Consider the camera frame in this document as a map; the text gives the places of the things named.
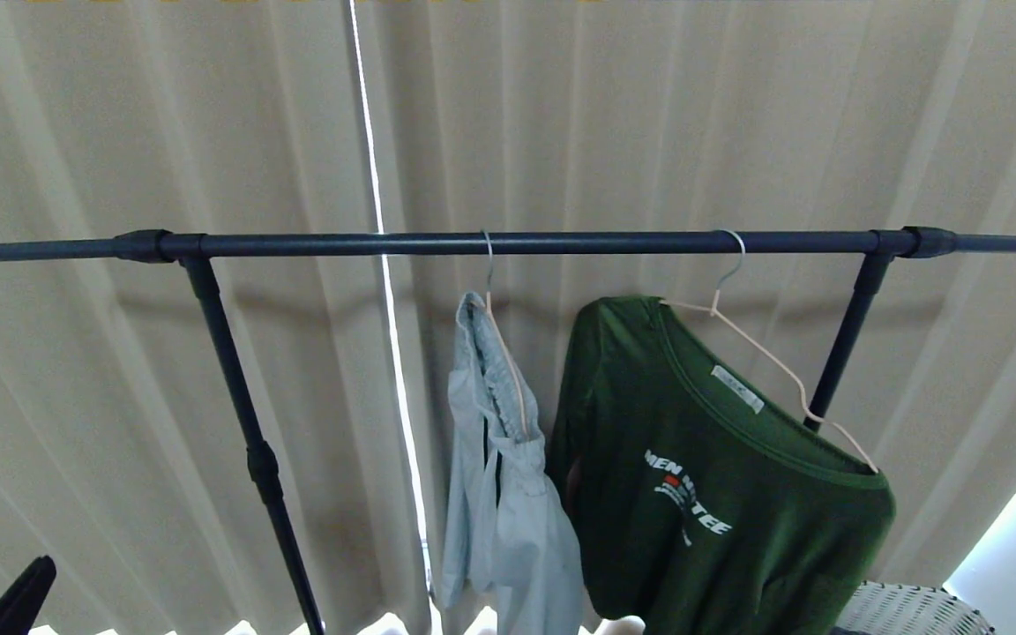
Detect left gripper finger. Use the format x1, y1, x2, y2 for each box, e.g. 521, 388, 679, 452
0, 556, 57, 635

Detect pale grey shorts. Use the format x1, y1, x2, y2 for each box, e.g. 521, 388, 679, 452
437, 293, 586, 635

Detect pink clothes hanger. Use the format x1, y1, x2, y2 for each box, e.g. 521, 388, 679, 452
660, 229, 881, 475
478, 231, 533, 439

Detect green garment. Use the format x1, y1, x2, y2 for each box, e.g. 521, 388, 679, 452
548, 295, 897, 635

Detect black clothes rack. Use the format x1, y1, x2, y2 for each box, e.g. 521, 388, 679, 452
0, 227, 1016, 635

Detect white laundry basket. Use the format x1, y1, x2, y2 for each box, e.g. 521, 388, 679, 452
834, 580, 994, 635

